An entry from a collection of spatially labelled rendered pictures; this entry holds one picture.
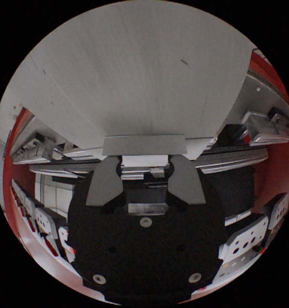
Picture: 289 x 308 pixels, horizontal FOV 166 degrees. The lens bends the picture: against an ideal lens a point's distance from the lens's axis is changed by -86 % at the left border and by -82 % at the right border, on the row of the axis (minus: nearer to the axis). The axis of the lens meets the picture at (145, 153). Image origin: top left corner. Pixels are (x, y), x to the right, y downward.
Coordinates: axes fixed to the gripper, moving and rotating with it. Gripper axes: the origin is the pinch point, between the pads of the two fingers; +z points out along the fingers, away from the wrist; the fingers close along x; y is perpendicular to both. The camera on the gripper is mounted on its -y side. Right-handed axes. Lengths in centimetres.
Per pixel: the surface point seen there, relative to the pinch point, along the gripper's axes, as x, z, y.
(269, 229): 35.4, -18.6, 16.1
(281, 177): 88, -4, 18
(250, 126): 32.4, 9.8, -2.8
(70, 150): -19.8, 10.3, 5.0
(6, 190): -213, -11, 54
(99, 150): -6.5, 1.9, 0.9
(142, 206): -0.7, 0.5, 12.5
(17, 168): -208, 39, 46
